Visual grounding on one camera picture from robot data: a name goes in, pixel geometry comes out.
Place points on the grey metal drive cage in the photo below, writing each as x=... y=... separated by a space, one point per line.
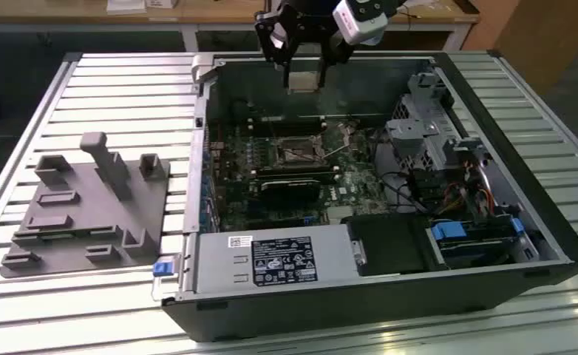
x=407 y=129

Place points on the wooden desk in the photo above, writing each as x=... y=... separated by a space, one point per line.
x=47 y=18

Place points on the black plastic bay cover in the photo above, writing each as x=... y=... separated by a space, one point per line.
x=392 y=244

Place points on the small silver heatsink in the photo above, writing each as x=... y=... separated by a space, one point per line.
x=339 y=214

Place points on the silver power supply unit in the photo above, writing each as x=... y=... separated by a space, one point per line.
x=219 y=266

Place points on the blue plastic clip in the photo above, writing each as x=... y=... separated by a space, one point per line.
x=517 y=226

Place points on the white box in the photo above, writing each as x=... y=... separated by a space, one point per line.
x=160 y=3
x=126 y=6

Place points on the black graphics card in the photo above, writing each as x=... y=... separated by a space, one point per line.
x=288 y=194

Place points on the blue case latch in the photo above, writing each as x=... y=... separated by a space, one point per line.
x=163 y=269

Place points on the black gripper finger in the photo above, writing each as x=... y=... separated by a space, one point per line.
x=271 y=55
x=335 y=59

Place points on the CPU socket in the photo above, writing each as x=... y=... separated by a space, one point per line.
x=299 y=151

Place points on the black PC case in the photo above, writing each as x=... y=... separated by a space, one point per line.
x=367 y=314

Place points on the wooden cabinet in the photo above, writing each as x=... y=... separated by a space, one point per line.
x=541 y=37

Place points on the hard disk in blue carrier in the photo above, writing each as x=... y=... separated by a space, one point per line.
x=449 y=231

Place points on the black RAM slot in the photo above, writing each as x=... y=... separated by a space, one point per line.
x=294 y=175
x=294 y=171
x=299 y=127
x=299 y=118
x=299 y=122
x=299 y=132
x=294 y=167

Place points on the grey parts rack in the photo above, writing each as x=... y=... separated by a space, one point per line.
x=87 y=222

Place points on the silver CPU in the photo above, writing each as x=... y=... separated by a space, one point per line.
x=303 y=83

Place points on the green motherboard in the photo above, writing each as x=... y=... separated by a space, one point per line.
x=358 y=185

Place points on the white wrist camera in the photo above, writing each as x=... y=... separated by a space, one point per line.
x=360 y=18

